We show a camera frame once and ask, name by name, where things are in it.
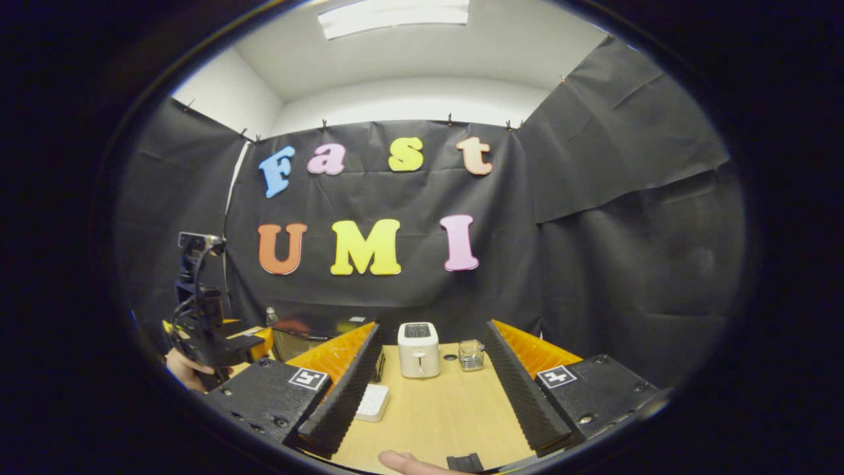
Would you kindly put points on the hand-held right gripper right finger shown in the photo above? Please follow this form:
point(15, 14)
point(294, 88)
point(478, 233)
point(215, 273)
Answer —
point(524, 396)

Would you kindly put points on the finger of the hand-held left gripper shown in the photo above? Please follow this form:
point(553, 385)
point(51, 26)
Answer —
point(260, 344)

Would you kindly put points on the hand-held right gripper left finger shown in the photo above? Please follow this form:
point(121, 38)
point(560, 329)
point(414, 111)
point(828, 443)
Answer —
point(343, 402)

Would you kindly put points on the white food container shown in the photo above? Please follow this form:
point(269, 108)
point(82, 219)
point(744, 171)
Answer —
point(372, 401)

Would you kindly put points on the clear plastic water bottle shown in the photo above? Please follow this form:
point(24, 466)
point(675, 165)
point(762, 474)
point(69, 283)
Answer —
point(271, 318)

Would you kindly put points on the white toaster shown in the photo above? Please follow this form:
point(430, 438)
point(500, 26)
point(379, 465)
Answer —
point(419, 349)

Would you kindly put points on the black backdrop cloth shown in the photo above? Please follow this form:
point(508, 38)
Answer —
point(626, 264)

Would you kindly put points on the ceiling light panel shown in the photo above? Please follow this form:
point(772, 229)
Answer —
point(395, 16)

